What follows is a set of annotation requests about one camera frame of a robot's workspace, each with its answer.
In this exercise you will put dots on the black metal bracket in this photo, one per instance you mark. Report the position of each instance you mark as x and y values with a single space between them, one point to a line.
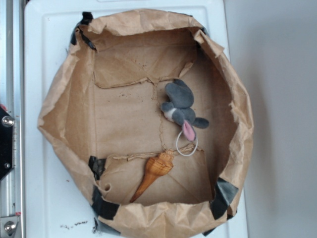
6 142

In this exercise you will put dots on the orange spiral sea shell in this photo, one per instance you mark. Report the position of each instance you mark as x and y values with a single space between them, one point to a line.
155 168

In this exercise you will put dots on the grey plush bunny toy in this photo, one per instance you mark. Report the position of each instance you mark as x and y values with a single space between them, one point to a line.
178 109

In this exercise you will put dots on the white elastic loop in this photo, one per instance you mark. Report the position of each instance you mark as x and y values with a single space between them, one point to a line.
178 150

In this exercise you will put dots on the brown paper bag tray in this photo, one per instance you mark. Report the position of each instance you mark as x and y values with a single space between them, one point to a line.
102 116

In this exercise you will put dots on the aluminium frame rail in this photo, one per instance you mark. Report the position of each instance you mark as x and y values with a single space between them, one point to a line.
11 196

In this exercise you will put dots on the white plastic board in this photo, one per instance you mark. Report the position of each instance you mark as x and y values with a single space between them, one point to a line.
55 207

